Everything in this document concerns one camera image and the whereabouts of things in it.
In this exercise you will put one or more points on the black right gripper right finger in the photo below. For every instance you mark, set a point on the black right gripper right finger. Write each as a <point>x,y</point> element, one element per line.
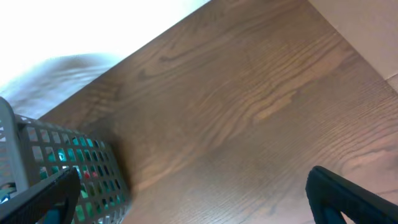
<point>331,196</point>

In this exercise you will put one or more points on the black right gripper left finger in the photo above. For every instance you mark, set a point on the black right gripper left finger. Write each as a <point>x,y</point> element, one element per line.
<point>52,200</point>

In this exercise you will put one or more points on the green Nescafe coffee bag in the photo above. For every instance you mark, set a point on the green Nescafe coffee bag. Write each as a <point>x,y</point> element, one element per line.
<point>102,193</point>

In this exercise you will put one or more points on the grey plastic lattice basket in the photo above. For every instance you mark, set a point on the grey plastic lattice basket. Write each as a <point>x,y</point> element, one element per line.
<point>19,134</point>

